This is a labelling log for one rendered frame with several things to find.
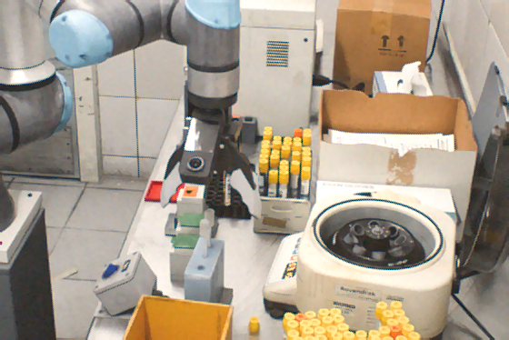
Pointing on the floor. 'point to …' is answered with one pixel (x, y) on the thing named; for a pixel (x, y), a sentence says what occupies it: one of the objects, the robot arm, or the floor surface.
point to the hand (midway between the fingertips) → (209, 216)
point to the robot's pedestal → (28, 288)
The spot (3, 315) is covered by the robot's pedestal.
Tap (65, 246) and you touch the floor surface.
